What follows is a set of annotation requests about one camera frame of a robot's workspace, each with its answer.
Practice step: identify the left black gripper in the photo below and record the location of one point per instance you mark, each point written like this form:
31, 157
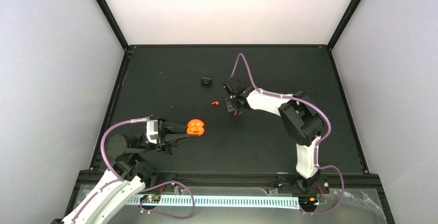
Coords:
171, 138

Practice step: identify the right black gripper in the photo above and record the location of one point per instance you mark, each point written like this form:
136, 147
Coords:
229, 107

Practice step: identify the red round cap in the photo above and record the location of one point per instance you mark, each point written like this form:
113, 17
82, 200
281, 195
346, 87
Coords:
195, 127

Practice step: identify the black glossy earbud charging case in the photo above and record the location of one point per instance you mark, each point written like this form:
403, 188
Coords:
206, 81

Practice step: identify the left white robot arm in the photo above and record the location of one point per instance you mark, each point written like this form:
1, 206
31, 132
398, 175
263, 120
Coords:
128, 173

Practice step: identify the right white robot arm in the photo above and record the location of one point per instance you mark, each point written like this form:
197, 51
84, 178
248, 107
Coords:
302, 124

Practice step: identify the clear plastic sheet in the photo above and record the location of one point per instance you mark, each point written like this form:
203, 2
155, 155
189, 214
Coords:
352, 198

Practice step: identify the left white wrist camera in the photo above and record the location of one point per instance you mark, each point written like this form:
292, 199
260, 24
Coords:
152, 131

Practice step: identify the black aluminium front rail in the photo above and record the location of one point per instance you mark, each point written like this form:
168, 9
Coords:
263, 180

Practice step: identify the white slotted cable duct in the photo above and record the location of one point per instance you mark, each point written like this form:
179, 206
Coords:
216, 201

